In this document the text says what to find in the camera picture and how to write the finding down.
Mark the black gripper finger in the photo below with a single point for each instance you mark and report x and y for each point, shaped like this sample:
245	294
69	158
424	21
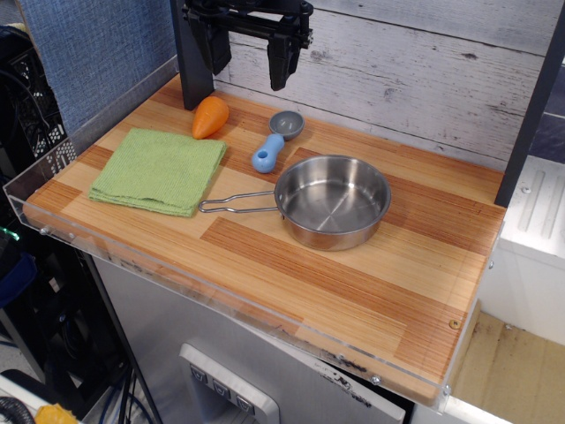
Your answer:
217	51
283	53

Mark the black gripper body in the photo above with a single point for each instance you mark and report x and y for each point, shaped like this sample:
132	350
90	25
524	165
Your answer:
212	21

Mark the metal pot with wire handle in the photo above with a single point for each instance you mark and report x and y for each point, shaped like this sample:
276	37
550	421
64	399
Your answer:
326	202

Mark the green cloth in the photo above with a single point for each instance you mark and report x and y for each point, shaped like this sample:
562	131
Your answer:
158	171

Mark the orange toy carrot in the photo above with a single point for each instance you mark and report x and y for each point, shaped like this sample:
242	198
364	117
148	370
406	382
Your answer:
210	116

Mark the blue grey measuring scoop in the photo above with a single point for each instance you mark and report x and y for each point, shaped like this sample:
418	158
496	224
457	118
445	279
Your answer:
284	126

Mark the black crate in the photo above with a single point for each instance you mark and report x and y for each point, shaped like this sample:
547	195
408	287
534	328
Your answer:
31	123

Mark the clear acrylic table guard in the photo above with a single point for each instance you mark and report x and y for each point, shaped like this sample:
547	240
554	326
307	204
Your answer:
390	311

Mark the stainless appliance with buttons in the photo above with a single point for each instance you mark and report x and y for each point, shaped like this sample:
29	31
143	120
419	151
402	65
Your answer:
200	365

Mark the white ridged appliance right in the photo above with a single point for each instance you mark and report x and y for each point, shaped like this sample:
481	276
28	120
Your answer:
523	284

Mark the yellow object bottom left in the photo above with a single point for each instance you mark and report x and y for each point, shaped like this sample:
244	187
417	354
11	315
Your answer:
54	414

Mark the dark vertical post left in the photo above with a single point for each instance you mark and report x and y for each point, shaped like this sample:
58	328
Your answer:
197	81

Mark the dark vertical post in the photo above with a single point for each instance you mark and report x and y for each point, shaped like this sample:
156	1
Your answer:
197	81
536	107

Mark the dark vertical post right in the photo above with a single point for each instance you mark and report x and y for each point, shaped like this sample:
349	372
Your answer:
536	107

